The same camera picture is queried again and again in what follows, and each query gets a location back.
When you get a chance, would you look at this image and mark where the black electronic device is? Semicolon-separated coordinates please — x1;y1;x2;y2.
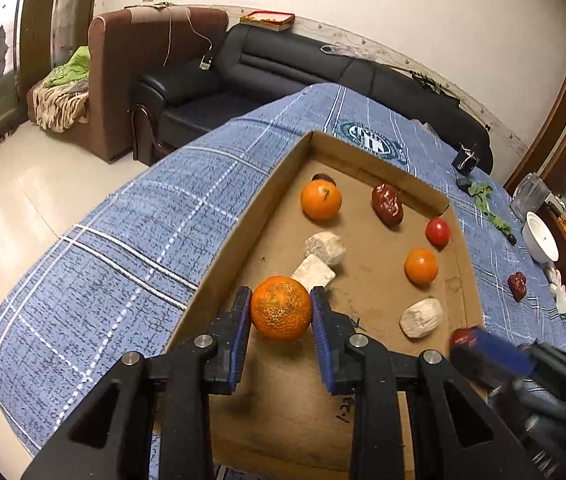
453;142;478;173

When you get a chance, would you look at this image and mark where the white stone wedge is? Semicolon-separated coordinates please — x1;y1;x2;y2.
290;254;337;292

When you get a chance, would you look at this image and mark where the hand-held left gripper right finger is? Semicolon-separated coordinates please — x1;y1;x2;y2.
310;286;544;480

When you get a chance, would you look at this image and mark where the large shiny red date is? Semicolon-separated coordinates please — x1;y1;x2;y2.
449;327;486;356

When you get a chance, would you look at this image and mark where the brown armchair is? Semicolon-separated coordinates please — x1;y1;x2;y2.
28;5;229;163

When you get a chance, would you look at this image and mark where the green leafy vegetable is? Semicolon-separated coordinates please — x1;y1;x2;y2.
468;181;512;236

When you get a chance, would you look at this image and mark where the green cloth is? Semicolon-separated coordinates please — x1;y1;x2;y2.
43;46;90;88

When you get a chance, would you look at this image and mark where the white bowl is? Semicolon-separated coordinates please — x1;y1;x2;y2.
521;211;560;264

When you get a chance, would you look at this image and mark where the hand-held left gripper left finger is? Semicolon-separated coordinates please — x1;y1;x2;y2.
20;286;254;480

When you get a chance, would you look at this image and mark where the white stone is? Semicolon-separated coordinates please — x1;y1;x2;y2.
399;298;444;339
304;231;346;267

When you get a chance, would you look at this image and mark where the cardboard box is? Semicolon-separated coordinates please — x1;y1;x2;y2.
155;130;486;473

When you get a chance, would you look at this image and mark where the flat red box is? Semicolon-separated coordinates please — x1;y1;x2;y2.
239;9;295;32

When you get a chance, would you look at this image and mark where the bumpy orange tangerine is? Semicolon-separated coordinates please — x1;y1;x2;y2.
249;275;313;343

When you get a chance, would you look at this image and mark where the blue plaid tablecloth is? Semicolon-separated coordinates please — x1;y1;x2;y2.
0;82;566;480

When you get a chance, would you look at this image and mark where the black leather sofa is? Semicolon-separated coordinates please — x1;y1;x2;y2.
130;25;494;176

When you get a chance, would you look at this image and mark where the beige blanket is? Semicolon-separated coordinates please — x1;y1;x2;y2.
26;80;90;133

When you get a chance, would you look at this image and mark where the wooden door with glass panes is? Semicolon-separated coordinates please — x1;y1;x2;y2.
0;0;104;161

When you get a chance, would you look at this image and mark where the white charging cable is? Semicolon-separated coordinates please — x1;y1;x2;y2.
155;0;214;71

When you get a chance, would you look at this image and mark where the wrinkled dark red date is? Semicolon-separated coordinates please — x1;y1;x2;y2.
371;183;405;227

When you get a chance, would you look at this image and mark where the white work glove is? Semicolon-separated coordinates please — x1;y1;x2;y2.
545;266;566;321

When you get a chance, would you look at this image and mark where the wooden door frame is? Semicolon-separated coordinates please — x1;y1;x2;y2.
503;15;566;201

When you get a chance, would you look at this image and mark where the smooth orange tangerine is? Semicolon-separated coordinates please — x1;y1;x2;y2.
404;247;439;286

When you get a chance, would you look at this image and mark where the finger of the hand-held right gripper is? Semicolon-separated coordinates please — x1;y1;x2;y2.
473;329;537;377
450;349;514;400

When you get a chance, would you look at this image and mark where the clear plastic container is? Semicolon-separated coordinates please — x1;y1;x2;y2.
510;172;554;218

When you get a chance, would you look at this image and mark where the small round red fruit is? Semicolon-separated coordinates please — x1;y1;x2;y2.
425;217;451;248

